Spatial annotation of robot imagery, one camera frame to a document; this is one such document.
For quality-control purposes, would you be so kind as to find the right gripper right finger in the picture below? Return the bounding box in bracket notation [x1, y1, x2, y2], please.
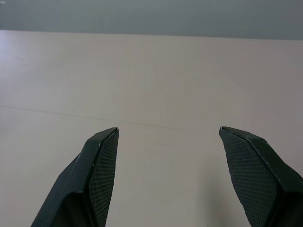
[219, 126, 303, 227]

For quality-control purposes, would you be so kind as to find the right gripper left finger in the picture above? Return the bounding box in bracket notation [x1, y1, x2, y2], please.
[30, 127, 120, 227]

